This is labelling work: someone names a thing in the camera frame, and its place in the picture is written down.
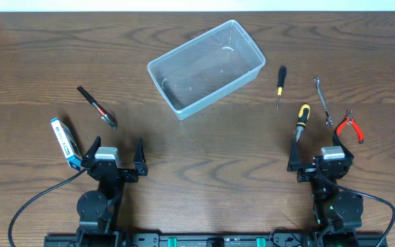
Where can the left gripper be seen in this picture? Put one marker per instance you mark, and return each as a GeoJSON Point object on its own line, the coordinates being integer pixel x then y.
{"type": "Point", "coordinates": [114, 172]}

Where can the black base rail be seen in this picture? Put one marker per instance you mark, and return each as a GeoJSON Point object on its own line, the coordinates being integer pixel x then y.
{"type": "Point", "coordinates": [156, 240]}

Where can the silver combination wrench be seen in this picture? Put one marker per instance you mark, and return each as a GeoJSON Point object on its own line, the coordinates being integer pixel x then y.
{"type": "Point", "coordinates": [328, 120]}

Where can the red handled pliers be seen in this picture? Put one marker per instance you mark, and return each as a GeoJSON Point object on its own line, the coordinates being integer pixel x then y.
{"type": "Point", "coordinates": [349, 120]}

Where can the black orange nail puller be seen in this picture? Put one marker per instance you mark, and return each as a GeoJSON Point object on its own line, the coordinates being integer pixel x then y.
{"type": "Point", "coordinates": [105, 115]}

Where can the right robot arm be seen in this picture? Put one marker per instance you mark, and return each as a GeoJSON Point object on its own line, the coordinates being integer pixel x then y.
{"type": "Point", "coordinates": [337, 212]}

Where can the slim black yellow screwdriver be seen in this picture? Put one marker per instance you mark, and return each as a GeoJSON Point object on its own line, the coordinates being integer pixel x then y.
{"type": "Point", "coordinates": [281, 81]}

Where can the white blue cardboard box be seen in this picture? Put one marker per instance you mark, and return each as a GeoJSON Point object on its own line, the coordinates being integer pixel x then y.
{"type": "Point", "coordinates": [67, 144]}

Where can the stubby yellow black screwdriver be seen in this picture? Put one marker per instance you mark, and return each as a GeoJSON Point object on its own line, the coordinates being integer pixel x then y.
{"type": "Point", "coordinates": [303, 117]}

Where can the clear plastic container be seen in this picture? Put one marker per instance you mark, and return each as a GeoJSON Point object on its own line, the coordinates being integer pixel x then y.
{"type": "Point", "coordinates": [206, 68]}

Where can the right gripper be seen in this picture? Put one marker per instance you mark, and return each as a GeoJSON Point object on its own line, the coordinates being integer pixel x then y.
{"type": "Point", "coordinates": [294, 163]}

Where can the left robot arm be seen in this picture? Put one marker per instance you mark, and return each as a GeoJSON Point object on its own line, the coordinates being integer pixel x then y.
{"type": "Point", "coordinates": [99, 209]}

